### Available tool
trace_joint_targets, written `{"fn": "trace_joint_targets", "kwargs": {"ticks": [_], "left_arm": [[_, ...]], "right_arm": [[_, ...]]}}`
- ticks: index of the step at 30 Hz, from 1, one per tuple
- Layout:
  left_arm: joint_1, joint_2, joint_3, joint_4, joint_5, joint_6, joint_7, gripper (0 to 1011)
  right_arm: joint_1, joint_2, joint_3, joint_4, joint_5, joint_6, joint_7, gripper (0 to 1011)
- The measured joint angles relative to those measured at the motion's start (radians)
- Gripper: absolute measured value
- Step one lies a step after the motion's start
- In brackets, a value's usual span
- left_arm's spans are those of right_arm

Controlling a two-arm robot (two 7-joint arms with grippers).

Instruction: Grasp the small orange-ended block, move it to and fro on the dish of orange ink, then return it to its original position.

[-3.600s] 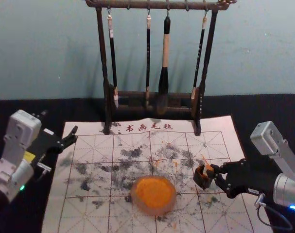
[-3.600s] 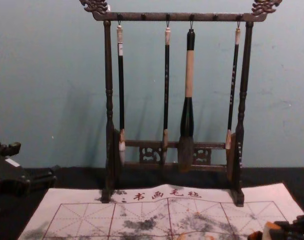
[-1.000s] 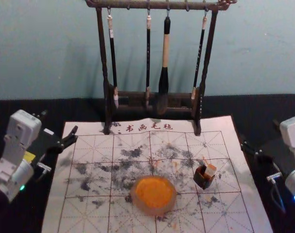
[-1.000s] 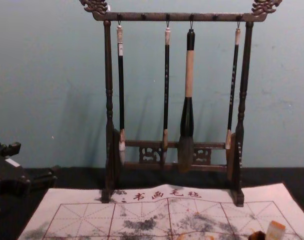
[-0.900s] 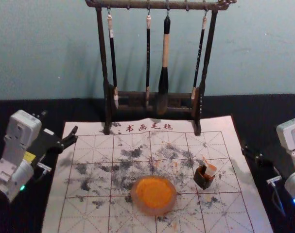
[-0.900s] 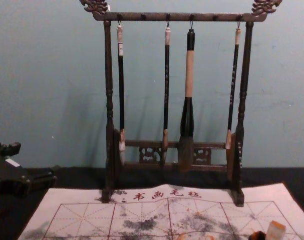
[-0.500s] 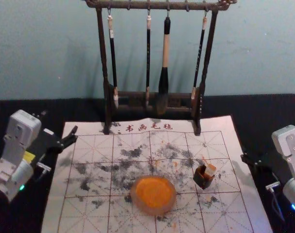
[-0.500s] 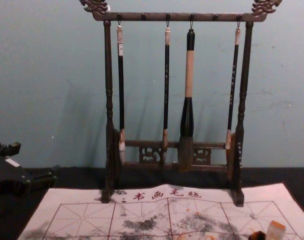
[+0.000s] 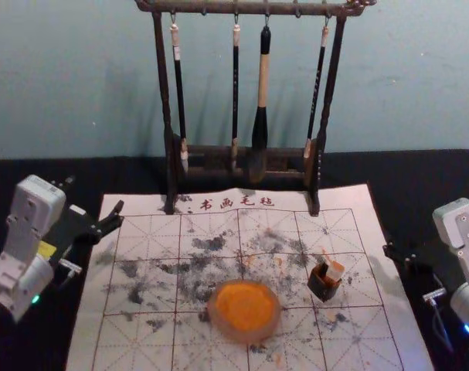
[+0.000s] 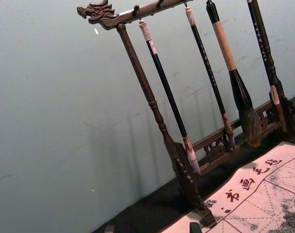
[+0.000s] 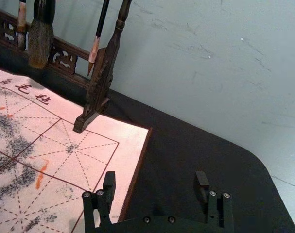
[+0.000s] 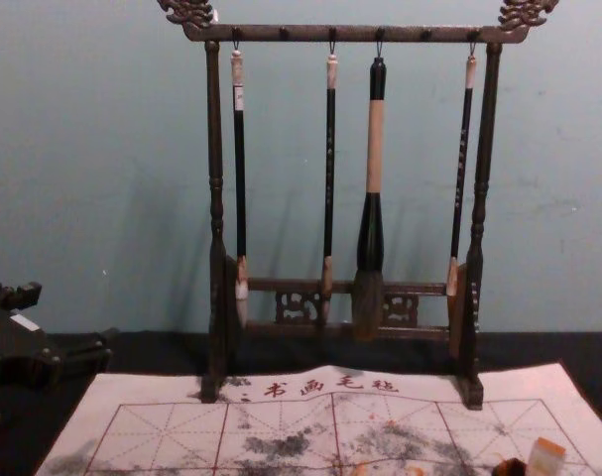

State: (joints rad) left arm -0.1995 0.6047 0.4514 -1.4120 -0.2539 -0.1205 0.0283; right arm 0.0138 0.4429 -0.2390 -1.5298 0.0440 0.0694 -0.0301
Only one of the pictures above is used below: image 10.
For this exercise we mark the black brush with white lettering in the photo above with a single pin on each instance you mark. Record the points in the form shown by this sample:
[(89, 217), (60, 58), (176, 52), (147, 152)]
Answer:
[(259, 41)]

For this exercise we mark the black table cloth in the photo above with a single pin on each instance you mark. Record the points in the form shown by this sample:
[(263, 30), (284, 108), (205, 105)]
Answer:
[(149, 208)]

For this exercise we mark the white calligraphy practice mat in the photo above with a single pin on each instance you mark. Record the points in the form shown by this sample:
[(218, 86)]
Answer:
[(264, 194)]

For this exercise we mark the thin black calligraphy brush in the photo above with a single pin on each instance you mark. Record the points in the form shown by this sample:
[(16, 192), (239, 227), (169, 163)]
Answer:
[(206, 63)]

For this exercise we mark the dark wooden dragon brush rack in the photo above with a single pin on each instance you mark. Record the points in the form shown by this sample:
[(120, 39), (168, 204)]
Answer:
[(137, 72)]

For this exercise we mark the small dark block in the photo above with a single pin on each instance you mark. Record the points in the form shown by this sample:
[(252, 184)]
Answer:
[(195, 228)]

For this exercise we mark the black brush with white ends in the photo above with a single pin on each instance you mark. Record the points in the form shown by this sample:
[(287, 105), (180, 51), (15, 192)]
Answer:
[(164, 80)]

